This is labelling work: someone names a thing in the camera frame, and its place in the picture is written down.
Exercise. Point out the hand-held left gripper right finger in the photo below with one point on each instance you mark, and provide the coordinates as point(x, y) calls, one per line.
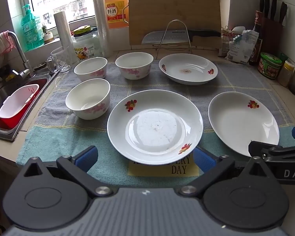
point(204, 161)

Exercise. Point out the dark soy sauce bottle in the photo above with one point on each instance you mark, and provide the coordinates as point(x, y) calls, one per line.
point(255, 51)

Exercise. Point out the metal faucet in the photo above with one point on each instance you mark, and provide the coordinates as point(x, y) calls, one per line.
point(19, 51)

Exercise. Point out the white floral bowl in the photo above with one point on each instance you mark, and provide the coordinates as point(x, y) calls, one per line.
point(88, 66)
point(86, 95)
point(134, 62)

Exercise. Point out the small potted plant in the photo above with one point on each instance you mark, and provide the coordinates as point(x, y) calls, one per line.
point(48, 37)

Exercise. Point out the metal binder clip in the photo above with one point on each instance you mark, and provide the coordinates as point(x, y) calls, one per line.
point(227, 30)

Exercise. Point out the grey green checked towel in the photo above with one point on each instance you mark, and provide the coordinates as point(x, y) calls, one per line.
point(64, 137)

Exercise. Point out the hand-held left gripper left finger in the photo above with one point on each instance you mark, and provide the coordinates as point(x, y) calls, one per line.
point(88, 156)

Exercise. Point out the white printed bag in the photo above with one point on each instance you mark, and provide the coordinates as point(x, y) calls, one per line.
point(241, 49)

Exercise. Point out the bamboo cutting board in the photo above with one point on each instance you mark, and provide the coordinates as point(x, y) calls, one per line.
point(174, 7)

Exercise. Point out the green lidded sauce jar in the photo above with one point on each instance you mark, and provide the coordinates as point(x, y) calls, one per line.
point(269, 67)

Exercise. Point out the clear glass mug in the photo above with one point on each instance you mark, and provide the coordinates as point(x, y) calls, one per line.
point(60, 59)

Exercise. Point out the window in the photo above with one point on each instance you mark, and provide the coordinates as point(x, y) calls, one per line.
point(64, 0)

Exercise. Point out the stainless steel sink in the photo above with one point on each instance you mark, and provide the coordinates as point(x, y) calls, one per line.
point(1, 87)

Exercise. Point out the white plate with centre stain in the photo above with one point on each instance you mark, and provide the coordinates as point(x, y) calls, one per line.
point(195, 64)

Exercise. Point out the yellow lidded spice jar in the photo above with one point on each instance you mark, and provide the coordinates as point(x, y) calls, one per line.
point(286, 76)

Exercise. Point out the glass jar with yellow lid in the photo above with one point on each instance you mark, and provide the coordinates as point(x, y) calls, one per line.
point(84, 46)

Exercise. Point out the white plastic basin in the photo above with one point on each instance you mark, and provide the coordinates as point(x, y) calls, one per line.
point(14, 103)

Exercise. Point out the orange cooking wine bottle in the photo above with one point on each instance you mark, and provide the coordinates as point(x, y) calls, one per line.
point(115, 9)

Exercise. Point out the large clear plastic wrap roll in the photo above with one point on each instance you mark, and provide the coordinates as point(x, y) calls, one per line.
point(102, 24)

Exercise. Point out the green dish soap bottle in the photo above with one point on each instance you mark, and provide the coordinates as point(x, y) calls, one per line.
point(30, 29)

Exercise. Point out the slim white plastic roll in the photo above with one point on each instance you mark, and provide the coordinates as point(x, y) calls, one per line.
point(64, 34)

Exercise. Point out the white fruit print plate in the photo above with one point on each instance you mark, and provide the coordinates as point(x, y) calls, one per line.
point(238, 123)
point(154, 127)

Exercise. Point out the pink cloth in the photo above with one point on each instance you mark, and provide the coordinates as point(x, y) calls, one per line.
point(0, 45)

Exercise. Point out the dark red knife block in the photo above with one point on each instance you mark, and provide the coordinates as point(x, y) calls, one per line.
point(272, 36)

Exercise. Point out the orange white bag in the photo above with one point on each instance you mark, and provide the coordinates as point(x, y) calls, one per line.
point(223, 46)

